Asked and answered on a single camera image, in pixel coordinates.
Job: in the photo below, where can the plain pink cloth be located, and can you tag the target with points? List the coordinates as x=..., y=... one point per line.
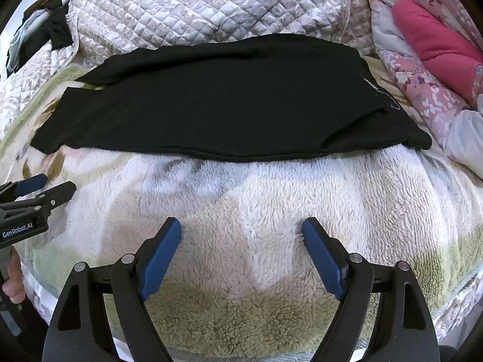
x=434, y=45

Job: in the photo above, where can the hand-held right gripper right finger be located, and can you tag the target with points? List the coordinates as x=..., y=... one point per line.
x=324, y=260

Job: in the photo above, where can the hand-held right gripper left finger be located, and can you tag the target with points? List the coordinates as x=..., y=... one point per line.
x=162, y=256

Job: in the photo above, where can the floral fleece blanket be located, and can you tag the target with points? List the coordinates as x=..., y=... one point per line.
x=245, y=203

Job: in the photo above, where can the light blue garment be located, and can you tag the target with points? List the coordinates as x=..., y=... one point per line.
x=22, y=41

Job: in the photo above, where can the beige quilted bedspread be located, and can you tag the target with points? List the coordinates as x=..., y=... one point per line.
x=207, y=3

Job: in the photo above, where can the black garment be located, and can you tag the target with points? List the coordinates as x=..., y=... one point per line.
x=60, y=30

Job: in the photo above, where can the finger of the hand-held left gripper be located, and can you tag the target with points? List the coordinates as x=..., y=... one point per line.
x=56, y=194
x=32, y=184

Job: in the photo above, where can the white cloth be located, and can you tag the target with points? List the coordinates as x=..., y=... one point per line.
x=466, y=139

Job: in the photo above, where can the pink floral comforter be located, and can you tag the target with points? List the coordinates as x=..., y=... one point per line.
x=422, y=94

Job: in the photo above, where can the black pants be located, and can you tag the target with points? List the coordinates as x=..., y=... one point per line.
x=226, y=94

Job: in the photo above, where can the person's left hand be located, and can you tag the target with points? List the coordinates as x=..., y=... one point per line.
x=15, y=282

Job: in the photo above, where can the white floral bed sheet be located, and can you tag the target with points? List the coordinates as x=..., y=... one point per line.
x=460, y=301

